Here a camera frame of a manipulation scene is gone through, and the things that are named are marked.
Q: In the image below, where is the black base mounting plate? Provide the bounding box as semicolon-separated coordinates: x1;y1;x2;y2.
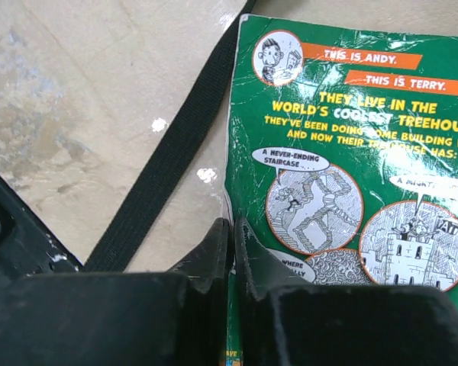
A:
0;176;82;292

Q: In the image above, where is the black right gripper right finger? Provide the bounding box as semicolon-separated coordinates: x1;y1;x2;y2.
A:
234;218;458;365

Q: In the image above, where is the beige canvas backpack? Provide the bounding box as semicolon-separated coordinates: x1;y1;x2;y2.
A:
83;0;259;274

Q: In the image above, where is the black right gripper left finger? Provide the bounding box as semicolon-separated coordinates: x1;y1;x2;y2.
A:
0;218;229;365

